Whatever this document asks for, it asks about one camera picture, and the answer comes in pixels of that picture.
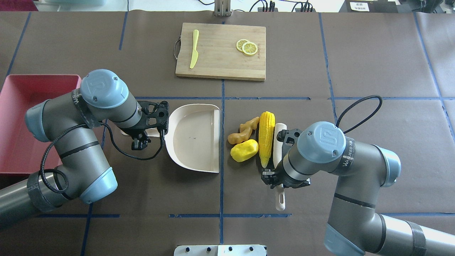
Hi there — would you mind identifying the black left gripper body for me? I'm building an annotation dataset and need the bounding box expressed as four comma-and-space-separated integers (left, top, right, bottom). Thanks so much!
137, 101, 169, 133

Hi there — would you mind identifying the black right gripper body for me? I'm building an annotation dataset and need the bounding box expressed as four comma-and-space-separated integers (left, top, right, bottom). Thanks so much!
276, 129, 302, 147

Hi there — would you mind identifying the yellow toy corn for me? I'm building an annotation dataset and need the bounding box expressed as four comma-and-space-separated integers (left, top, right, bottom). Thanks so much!
258, 111, 275, 168

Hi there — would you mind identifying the tan toy ginger root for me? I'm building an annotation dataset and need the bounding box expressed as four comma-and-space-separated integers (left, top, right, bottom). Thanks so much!
227, 117, 260, 145

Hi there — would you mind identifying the beige plastic dustpan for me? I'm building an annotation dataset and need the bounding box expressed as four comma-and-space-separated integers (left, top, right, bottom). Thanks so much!
121, 103, 221, 174

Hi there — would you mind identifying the yellow toy bell pepper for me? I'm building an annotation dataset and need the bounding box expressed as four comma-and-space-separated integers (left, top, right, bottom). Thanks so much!
230, 139, 259, 162

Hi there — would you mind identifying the white handled black brush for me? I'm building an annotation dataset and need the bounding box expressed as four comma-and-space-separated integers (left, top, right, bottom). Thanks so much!
272, 123, 288, 212

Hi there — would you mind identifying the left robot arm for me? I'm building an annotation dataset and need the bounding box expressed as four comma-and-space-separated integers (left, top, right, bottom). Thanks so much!
1, 69, 169, 230

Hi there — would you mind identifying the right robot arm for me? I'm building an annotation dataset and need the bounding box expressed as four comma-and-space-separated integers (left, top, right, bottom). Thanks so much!
273, 121, 455, 256

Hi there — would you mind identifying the pink plastic bin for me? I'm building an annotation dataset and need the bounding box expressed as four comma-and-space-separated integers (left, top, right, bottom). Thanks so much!
0, 74, 81, 176

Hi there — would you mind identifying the wooden cutting board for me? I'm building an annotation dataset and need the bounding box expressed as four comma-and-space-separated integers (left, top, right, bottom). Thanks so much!
175, 23, 266, 81

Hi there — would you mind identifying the yellow plastic toy knife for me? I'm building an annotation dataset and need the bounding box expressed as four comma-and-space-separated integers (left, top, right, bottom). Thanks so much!
189, 29, 199, 69

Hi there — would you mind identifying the lemon slice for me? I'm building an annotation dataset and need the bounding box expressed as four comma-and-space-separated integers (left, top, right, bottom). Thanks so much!
236, 39, 249, 52
242, 42, 258, 56

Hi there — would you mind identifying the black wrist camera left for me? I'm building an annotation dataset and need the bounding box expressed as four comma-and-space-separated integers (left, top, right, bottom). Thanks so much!
131, 137, 151, 151

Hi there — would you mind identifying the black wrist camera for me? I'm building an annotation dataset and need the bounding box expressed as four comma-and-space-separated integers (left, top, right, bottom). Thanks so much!
260, 169, 283, 189
131, 137, 151, 151

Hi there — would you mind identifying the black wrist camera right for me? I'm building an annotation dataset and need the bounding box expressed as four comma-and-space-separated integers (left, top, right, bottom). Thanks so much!
260, 169, 283, 189

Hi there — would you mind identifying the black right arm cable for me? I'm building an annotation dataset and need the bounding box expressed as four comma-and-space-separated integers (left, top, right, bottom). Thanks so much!
336, 95, 383, 135

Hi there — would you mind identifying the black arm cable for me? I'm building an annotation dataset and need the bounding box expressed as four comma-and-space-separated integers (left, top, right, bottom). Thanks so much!
336, 95, 383, 135
40, 121, 166, 194

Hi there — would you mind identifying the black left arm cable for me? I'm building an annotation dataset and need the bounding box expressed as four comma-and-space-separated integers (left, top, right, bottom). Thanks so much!
40, 121, 166, 194

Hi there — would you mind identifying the aluminium frame post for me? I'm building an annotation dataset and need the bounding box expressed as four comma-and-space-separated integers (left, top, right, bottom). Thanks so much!
214, 0, 232, 17

